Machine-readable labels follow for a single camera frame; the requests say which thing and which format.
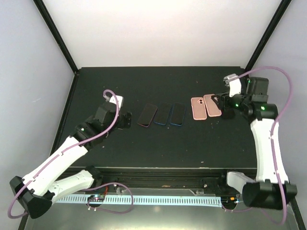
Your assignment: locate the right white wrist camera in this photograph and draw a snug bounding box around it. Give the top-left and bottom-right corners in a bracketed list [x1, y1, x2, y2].
[224, 74, 242, 97]

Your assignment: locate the small circuit board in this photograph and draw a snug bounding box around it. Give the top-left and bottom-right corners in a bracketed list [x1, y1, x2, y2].
[224, 196, 240, 204]
[87, 194, 105, 203]

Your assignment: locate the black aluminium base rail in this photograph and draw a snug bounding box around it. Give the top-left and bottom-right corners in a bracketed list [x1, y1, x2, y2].
[94, 168, 236, 194]

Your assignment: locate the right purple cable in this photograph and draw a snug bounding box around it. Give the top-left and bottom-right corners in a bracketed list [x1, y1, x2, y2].
[230, 66, 294, 226]

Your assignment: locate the right small circuit board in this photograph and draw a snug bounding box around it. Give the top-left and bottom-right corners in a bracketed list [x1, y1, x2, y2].
[224, 196, 240, 204]

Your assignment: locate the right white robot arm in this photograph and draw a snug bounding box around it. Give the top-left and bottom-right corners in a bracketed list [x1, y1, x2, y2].
[211, 74, 297, 210]

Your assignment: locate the pink case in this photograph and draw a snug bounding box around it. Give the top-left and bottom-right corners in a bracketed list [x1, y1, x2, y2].
[191, 97, 207, 120]
[203, 94, 222, 117]

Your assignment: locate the black frame post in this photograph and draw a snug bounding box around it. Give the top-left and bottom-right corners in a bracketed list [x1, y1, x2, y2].
[33, 0, 79, 74]
[245, 0, 292, 71]

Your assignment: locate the left small circuit board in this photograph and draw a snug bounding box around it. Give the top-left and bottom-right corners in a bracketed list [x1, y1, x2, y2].
[87, 194, 105, 203]

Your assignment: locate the purple cable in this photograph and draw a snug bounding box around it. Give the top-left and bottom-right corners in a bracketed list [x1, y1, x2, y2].
[230, 66, 294, 226]
[7, 89, 120, 219]

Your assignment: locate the black-cased phone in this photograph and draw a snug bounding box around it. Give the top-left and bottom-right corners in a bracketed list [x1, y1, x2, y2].
[170, 103, 186, 126]

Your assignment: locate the right black frame post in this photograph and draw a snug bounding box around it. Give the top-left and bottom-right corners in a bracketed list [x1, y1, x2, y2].
[245, 0, 292, 71]

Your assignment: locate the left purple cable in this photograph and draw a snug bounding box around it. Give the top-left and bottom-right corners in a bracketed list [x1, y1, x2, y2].
[7, 89, 120, 219]

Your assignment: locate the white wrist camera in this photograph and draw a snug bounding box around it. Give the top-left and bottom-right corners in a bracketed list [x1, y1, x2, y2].
[104, 95, 124, 109]
[224, 74, 242, 97]

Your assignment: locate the left black frame post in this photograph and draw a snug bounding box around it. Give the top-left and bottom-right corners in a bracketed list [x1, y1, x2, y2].
[33, 0, 79, 74]

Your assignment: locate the white slotted cable duct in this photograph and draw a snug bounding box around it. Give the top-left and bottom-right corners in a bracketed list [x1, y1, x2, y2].
[57, 194, 222, 207]

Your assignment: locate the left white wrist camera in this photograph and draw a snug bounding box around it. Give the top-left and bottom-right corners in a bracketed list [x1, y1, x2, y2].
[104, 95, 124, 109]

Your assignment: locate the pink-cased phone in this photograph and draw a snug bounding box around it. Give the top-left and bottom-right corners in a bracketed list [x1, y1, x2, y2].
[154, 102, 172, 125]
[137, 103, 158, 127]

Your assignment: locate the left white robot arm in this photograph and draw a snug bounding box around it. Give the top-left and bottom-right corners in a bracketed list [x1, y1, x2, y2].
[8, 96, 131, 219]

